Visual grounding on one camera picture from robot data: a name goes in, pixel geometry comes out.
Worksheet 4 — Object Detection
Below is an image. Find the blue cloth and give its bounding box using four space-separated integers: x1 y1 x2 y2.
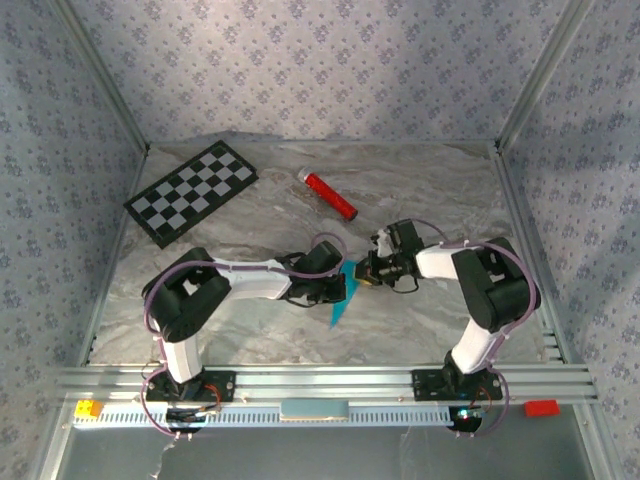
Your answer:
328 259 362 331

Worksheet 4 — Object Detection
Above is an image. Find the red tube with clear cap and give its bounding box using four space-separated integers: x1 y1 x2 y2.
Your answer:
297 167 359 222

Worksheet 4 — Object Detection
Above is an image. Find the right controller board with LED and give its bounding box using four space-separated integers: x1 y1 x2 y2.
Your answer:
448 405 486 432

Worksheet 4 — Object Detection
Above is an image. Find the black and white checkerboard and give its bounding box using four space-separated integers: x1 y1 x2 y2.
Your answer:
122 139 260 250

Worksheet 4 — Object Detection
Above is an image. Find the red toy brick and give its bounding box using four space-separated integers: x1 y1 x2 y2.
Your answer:
523 399 561 418

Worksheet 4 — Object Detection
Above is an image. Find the yellow toy brick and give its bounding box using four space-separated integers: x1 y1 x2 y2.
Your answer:
74 399 104 420

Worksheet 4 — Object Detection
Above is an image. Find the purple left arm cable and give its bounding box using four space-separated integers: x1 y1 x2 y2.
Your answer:
138 231 350 444

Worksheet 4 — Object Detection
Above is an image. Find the long aluminium base rail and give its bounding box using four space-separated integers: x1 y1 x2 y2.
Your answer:
54 364 600 405

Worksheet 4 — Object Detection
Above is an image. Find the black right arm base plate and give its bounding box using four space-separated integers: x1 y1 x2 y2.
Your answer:
410 368 504 403

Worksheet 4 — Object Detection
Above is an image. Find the aluminium right side rail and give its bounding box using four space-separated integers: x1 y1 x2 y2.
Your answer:
492 142 571 364

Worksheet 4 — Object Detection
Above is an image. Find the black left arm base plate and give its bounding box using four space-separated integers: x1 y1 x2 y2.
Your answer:
144 369 237 404

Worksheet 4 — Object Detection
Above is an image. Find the white slotted cable duct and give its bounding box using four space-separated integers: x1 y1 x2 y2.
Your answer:
72 399 481 429

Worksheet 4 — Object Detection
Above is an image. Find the slanted aluminium frame post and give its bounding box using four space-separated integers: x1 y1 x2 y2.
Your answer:
49 0 151 151
497 0 597 149

